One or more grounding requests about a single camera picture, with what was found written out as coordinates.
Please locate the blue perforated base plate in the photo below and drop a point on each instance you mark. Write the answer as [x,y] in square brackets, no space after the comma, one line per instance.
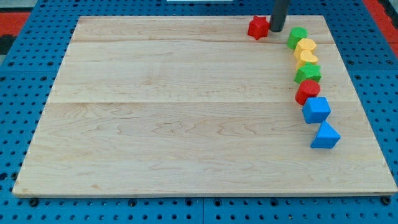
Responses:
[30,67]

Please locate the blue triangle block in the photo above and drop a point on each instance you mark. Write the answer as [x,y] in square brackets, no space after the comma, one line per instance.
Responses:
[326,137]

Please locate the blue cube block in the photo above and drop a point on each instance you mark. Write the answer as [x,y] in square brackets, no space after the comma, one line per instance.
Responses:
[316,110]

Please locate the light wooden board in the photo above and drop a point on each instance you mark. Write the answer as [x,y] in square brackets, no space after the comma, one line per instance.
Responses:
[155,106]

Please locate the red star block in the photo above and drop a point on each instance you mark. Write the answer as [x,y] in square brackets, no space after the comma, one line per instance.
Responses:
[258,27]

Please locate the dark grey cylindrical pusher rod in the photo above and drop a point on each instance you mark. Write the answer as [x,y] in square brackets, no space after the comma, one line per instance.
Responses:
[279,14]

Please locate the yellow hexagon block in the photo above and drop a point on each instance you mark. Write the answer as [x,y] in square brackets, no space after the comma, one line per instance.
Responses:
[304,44]

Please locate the green cylinder block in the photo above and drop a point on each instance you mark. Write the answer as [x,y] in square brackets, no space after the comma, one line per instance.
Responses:
[296,34]

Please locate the yellow heart block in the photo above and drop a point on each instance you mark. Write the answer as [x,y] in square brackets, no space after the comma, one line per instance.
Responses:
[305,56]

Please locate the red cylinder block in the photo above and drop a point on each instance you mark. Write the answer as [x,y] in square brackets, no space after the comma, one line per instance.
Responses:
[307,89]

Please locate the green star block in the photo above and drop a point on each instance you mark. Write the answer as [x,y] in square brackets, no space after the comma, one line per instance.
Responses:
[308,71]

